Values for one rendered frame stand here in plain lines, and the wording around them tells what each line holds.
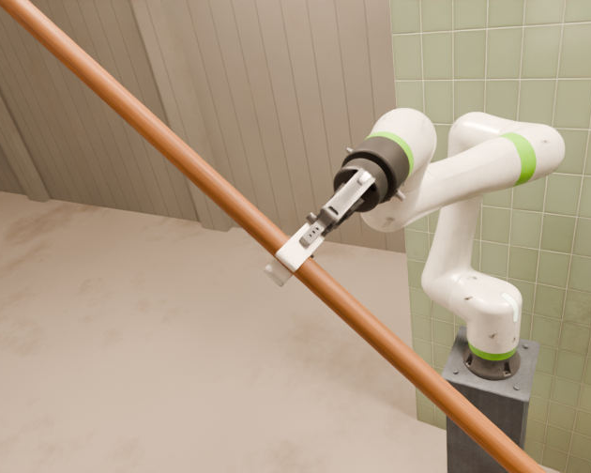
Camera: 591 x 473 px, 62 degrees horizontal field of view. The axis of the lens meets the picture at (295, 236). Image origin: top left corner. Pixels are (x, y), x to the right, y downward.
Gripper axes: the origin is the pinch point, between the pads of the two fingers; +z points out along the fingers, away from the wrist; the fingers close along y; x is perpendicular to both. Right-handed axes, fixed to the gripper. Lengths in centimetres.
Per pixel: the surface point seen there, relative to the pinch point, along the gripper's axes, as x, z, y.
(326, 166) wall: 40, -257, 201
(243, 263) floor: 42, -204, 296
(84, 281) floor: 138, -133, 379
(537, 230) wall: -52, -120, 45
